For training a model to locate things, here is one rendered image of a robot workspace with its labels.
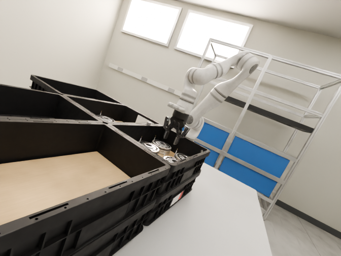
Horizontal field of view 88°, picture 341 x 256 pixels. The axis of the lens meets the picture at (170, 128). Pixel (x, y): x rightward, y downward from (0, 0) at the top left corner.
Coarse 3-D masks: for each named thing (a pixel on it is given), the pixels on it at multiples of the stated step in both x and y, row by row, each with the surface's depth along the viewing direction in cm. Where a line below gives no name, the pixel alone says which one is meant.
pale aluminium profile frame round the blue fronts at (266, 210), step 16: (208, 48) 251; (240, 48) 235; (288, 64) 219; (224, 80) 245; (336, 80) 216; (272, 96) 224; (336, 96) 202; (208, 144) 255; (288, 144) 277; (304, 144) 217; (240, 160) 240; (272, 176) 227; (288, 176) 222
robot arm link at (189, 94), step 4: (192, 68) 78; (188, 72) 78; (188, 76) 78; (184, 80) 80; (188, 80) 80; (184, 84) 79; (188, 84) 80; (192, 84) 81; (184, 88) 79; (188, 88) 77; (192, 88) 80; (184, 92) 78; (188, 92) 77; (192, 92) 77; (196, 92) 78; (180, 96) 80; (184, 96) 78; (188, 96) 77; (192, 96) 77; (196, 96) 79; (184, 100) 78; (188, 100) 77; (192, 100) 78
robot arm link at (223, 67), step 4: (240, 52) 88; (244, 52) 88; (248, 52) 88; (232, 56) 86; (236, 56) 88; (240, 56) 88; (224, 60) 83; (228, 60) 84; (232, 60) 86; (236, 60) 89; (216, 64) 80; (220, 64) 80; (224, 64) 81; (228, 64) 83; (232, 64) 88; (236, 64) 90; (220, 68) 80; (224, 68) 81; (228, 68) 83; (220, 72) 80; (224, 72) 82; (220, 76) 82
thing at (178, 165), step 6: (144, 126) 80; (150, 126) 85; (156, 126) 89; (162, 126) 95; (120, 132) 59; (174, 132) 92; (186, 138) 89; (198, 144) 87; (150, 150) 54; (192, 156) 65; (198, 156) 68; (204, 156) 77; (168, 162) 51; (174, 162) 53; (180, 162) 55; (186, 162) 58; (192, 162) 64; (174, 168) 51; (180, 168) 55
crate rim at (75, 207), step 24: (0, 120) 37; (24, 120) 41; (168, 168) 47; (96, 192) 28; (120, 192) 32; (24, 216) 20; (48, 216) 21; (72, 216) 24; (0, 240) 17; (24, 240) 20
